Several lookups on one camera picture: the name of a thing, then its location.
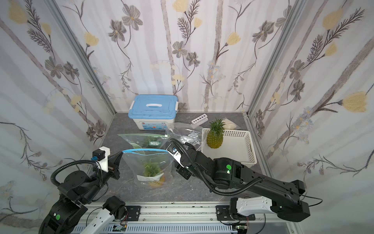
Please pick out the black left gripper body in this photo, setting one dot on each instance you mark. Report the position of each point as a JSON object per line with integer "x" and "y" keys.
{"x": 113, "y": 167}

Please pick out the clear bag blue zipper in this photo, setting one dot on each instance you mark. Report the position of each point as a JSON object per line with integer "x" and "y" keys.
{"x": 186, "y": 133}
{"x": 136, "y": 157}

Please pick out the yellow pineapple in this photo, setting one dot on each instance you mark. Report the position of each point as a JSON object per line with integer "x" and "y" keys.
{"x": 215, "y": 136}
{"x": 153, "y": 172}

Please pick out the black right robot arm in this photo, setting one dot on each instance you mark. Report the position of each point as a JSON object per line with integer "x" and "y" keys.
{"x": 250, "y": 192}

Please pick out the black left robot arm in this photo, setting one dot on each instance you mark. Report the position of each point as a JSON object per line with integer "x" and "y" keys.
{"x": 77, "y": 190}

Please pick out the green zipper NIU bag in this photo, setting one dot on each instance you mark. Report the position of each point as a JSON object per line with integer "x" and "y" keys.
{"x": 145, "y": 141}

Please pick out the small bag of rice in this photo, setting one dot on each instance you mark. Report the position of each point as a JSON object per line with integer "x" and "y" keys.
{"x": 229, "y": 125}

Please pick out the white test tube rack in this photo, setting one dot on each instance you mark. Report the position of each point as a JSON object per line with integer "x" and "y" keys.
{"x": 200, "y": 120}

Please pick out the white perforated plastic basket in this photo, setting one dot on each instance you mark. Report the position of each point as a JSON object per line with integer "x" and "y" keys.
{"x": 237, "y": 145}

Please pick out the blue lid storage box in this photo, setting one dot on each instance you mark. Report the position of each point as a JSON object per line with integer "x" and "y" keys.
{"x": 153, "y": 112}

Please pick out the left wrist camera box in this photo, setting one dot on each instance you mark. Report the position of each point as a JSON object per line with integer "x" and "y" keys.
{"x": 100, "y": 156}

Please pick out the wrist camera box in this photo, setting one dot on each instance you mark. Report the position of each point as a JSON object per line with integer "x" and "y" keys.
{"x": 174, "y": 151}
{"x": 100, "y": 156}

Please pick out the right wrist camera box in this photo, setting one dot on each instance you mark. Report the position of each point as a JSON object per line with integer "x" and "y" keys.
{"x": 174, "y": 151}

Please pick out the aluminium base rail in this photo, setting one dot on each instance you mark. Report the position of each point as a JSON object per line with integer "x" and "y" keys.
{"x": 183, "y": 212}

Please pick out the white vented cable duct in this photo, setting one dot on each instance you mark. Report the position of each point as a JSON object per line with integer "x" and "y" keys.
{"x": 176, "y": 228}

